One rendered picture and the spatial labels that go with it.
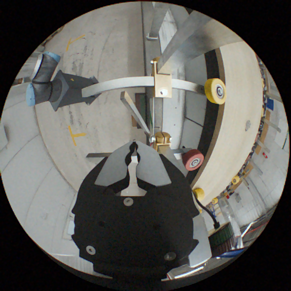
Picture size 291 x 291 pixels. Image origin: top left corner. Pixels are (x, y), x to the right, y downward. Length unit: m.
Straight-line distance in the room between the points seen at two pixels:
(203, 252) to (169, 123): 0.54
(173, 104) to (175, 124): 0.13
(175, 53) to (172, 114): 0.40
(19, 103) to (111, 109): 2.47
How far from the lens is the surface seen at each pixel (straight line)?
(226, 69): 0.37
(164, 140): 0.26
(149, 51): 0.47
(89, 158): 0.36
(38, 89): 0.67
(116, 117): 1.15
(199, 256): 0.16
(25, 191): 2.74
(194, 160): 0.32
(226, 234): 0.17
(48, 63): 0.64
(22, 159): 2.63
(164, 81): 0.26
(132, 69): 1.17
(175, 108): 0.51
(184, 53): 0.15
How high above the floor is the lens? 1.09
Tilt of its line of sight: 58 degrees down
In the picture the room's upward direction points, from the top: 175 degrees clockwise
